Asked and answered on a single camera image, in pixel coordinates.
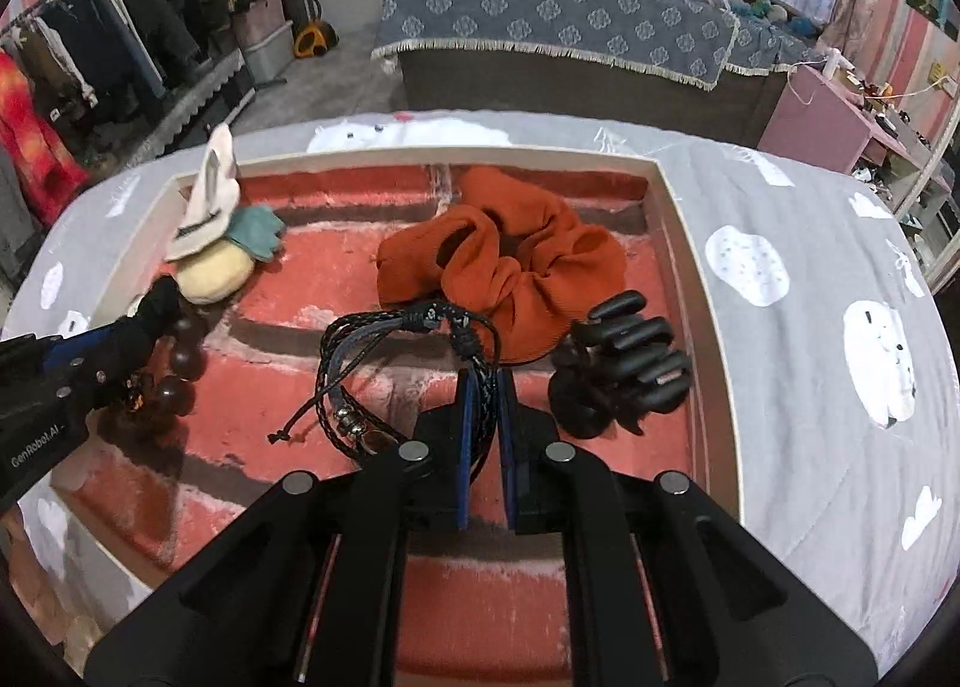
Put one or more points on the sofa with blue patterned cover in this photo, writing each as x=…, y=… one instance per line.
x=562, y=12

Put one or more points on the row of hanging clothes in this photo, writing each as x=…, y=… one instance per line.
x=112, y=42

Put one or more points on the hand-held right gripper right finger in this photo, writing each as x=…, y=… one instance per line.
x=510, y=447

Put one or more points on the yellow green plush hair clip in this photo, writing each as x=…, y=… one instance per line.
x=214, y=271

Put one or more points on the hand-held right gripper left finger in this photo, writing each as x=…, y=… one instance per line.
x=463, y=432

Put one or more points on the black hair claw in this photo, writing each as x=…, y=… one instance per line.
x=637, y=357

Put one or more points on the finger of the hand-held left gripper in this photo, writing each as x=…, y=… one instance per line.
x=75, y=353

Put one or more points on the grey storage box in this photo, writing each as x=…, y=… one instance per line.
x=266, y=49

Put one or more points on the orange scrunchie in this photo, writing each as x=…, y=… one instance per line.
x=540, y=259

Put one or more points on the pink shelf unit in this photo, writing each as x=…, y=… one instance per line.
x=810, y=124

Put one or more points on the red lined jewelry tray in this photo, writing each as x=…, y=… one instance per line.
x=300, y=259

